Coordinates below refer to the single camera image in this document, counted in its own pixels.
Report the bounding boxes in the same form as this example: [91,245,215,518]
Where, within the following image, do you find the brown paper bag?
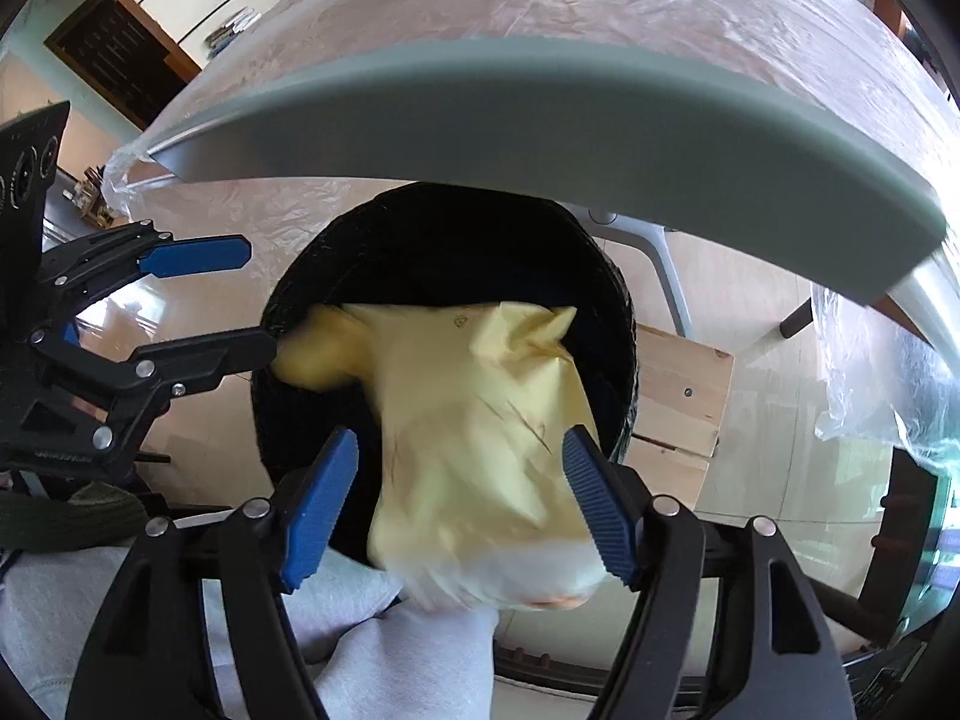
[270,300,608,612]

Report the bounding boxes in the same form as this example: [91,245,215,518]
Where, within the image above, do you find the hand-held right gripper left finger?
[64,426,361,720]

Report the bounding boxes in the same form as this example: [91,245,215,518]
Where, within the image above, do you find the person's grey trousers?
[0,540,500,720]

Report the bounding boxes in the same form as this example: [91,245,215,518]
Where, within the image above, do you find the clear plastic table sheet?
[101,0,960,458]

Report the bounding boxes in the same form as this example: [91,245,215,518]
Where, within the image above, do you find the light wooden stool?
[619,322,734,518]

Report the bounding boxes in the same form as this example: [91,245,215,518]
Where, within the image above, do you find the stack of books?
[202,6,260,57]

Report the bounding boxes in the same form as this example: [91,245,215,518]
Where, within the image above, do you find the person's left forearm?
[0,486,149,552]

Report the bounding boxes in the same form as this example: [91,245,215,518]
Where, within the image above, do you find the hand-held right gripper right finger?
[561,426,860,720]

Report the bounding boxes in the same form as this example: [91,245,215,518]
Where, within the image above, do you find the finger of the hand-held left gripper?
[30,326,278,460]
[45,221,253,310]

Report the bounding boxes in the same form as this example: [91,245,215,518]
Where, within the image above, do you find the black round waste bin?
[251,181,642,571]

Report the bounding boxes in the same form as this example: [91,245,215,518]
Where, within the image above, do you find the dark wooden chair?
[840,450,953,661]

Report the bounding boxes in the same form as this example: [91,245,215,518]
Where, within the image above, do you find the grey edged table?
[142,0,960,338]

